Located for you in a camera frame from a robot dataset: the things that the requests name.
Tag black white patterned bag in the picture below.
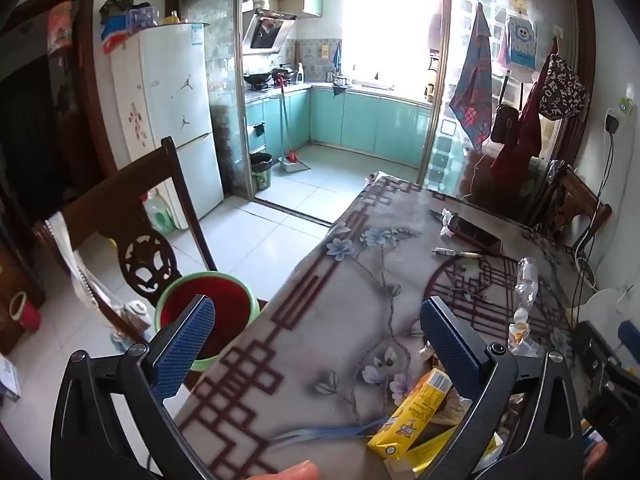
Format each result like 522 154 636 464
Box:
537 54 586 122

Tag charger cable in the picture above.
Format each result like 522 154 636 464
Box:
572 130 616 261

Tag dark wooden door frame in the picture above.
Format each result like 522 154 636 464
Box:
0 0 118 221

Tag green detergent bottle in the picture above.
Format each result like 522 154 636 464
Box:
142 191 176 235

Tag range hood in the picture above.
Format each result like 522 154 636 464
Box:
242 9 297 53

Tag red door decoration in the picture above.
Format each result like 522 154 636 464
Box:
47 2 76 53

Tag plaid hanging cloth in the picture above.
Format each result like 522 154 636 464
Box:
449 2 493 153

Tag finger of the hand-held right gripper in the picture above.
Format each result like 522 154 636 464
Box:
618 321 640 361
573 320 620 386

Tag glass sliding door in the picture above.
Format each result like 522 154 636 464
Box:
167 0 251 201

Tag blue cartoon wall hanger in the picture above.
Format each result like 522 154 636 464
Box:
505 15 538 71

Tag dark phone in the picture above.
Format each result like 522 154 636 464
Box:
450 217 502 253

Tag yellow wrapper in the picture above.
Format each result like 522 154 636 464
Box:
402 427 503 476

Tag red broom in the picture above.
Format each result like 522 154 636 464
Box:
277 80 303 163

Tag blue and red bag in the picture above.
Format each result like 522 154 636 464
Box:
100 15 132 53

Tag carved dark wooden chair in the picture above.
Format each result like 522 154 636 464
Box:
32 136 221 346

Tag clear plastic box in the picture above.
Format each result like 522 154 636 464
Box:
127 7 158 28

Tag black hanging bag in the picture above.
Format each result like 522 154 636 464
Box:
490 105 518 143

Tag red hanging garment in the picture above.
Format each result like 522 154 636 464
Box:
492 42 558 186

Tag person's left hand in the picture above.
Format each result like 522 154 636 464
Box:
265 461 321 480

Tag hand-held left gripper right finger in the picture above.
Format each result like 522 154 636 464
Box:
419 296 585 480

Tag white fridge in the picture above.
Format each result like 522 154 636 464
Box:
109 22 225 221

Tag kitchen bin with black bag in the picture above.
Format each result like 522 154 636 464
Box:
250 153 273 191

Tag white cloth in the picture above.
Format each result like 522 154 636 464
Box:
47 212 108 311

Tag brown wooden chair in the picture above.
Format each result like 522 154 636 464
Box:
530 160 613 246

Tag teal kitchen base cabinets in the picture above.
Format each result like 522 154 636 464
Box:
245 85 436 166

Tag person's right hand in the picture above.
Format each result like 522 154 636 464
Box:
584 441 610 479

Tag blue fly swatter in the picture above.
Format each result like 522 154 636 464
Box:
272 422 386 448

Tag clear plastic bottle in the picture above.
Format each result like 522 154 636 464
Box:
507 256 541 356

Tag yellow cardboard box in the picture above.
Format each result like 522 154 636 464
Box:
367 367 453 461

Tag white round fan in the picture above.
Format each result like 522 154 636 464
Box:
580 287 640 341

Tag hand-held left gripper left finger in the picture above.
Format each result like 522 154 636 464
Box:
50 294 221 480

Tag red bucket with green rim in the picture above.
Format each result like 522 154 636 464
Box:
155 271 261 373

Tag dark green bag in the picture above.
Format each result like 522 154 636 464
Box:
100 0 151 23

